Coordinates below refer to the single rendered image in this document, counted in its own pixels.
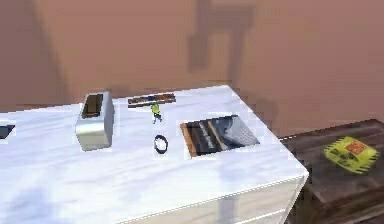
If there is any dark grey book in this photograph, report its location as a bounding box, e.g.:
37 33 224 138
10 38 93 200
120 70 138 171
180 114 261 158

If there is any small yellow green figurine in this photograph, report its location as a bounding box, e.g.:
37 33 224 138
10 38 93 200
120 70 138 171
150 102 164 125

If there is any dark flat remote control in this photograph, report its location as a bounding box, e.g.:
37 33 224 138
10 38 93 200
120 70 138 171
127 92 177 109

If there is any silver toaster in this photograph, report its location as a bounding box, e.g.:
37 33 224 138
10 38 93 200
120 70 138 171
74 90 116 152

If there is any white marble counter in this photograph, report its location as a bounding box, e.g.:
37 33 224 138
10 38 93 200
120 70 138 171
0 84 310 224

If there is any yellow square cloth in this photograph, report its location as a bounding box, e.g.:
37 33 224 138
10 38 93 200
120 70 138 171
323 135 380 175

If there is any dark wooden table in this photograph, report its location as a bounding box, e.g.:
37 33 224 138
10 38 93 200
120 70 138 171
279 118 384 224

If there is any black flat object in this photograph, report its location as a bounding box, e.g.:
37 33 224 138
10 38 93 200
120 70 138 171
0 124 16 140

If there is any black ring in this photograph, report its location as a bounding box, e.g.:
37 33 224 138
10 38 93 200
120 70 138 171
153 134 169 155

